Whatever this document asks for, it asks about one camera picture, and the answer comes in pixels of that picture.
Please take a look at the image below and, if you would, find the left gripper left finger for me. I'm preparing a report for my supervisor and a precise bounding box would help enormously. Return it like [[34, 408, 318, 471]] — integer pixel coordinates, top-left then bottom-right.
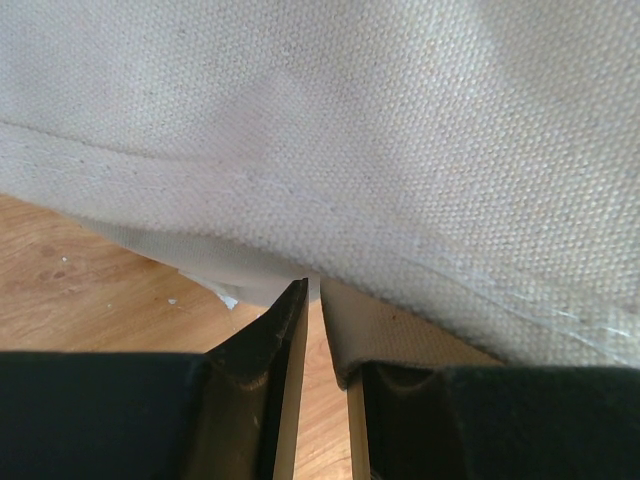
[[184, 279, 309, 479]]

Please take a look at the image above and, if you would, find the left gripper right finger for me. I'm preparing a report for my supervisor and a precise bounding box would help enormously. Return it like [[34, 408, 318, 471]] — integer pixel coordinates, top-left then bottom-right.
[[347, 362, 480, 479]]

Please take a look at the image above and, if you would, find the cream canvas tote bag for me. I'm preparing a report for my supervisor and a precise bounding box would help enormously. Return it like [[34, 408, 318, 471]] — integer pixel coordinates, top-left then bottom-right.
[[1, 1, 639, 367]]

